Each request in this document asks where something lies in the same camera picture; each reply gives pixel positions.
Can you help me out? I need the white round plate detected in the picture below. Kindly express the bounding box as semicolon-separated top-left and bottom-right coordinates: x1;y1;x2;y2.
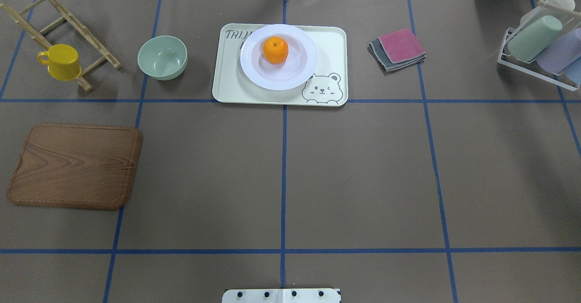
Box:
239;24;318;90

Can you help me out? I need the orange fruit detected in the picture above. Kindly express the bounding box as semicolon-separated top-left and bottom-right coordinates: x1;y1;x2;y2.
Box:
262;36;289;65

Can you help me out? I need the cream bear tray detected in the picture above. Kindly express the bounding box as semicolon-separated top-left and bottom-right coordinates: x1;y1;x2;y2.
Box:
212;23;349;107

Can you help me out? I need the brown wooden tray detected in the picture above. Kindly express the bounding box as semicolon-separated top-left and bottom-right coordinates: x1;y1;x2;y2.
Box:
7;123;143;210

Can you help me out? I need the pink and grey cloth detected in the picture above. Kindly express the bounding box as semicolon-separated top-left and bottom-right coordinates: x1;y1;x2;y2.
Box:
369;28;427;72

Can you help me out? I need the green ceramic bowl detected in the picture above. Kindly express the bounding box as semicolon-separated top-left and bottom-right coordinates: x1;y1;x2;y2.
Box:
137;35;187;81

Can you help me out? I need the yellow plastic mug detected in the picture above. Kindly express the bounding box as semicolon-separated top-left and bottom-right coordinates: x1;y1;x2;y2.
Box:
37;44;82;81

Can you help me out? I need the green pastel cup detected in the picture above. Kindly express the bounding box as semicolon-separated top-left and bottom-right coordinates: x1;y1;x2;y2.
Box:
507;15;562;62

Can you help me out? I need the purple pastel cup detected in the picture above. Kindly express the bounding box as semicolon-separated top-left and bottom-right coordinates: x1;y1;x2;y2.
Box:
536;28;581;75

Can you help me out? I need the blue pastel cup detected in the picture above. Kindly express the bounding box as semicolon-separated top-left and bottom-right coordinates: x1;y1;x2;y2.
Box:
564;57;581;84

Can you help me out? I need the cream pastel cup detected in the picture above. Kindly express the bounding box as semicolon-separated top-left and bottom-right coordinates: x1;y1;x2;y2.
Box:
520;0;576;25

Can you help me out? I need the wooden peg drying rack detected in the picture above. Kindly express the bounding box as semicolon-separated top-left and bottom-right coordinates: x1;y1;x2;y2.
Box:
0;0;122;92

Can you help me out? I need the white cup rack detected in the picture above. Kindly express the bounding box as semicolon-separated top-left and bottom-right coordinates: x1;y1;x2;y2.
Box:
497;0;581;91

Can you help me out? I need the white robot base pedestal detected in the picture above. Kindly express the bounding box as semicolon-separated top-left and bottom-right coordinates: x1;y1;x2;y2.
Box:
222;288;342;303

